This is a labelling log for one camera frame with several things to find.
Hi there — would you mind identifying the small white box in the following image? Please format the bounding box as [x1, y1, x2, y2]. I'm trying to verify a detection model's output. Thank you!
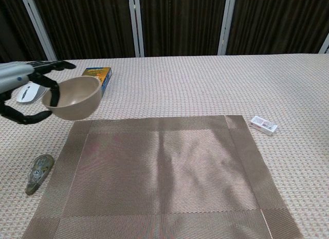
[249, 115, 279, 137]

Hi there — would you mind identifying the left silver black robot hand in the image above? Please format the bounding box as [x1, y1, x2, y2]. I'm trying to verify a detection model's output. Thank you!
[0, 60, 77, 125]

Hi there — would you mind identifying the dark curtain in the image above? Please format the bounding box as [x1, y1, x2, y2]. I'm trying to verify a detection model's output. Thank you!
[0, 0, 329, 66]

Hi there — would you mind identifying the beige pink bowl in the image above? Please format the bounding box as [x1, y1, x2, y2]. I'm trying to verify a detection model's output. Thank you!
[41, 76, 103, 121]

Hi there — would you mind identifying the green correction tape dispenser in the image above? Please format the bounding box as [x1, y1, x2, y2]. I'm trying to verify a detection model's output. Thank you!
[25, 154, 55, 195]

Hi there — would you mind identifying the white computer mouse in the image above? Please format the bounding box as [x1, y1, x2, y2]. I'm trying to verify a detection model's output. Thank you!
[16, 83, 47, 104]

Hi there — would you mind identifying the white frame post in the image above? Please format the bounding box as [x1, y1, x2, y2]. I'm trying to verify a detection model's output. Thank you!
[19, 0, 58, 61]
[217, 0, 237, 56]
[127, 0, 145, 58]
[318, 33, 329, 54]

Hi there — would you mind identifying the beige woven tablecloth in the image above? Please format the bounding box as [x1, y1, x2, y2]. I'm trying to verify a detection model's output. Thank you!
[0, 52, 329, 239]

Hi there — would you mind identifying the orange blue snack box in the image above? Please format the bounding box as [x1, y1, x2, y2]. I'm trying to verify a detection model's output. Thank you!
[81, 67, 113, 98]

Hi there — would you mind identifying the brown woven placemat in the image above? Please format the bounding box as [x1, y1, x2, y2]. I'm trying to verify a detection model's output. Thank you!
[22, 115, 305, 239]

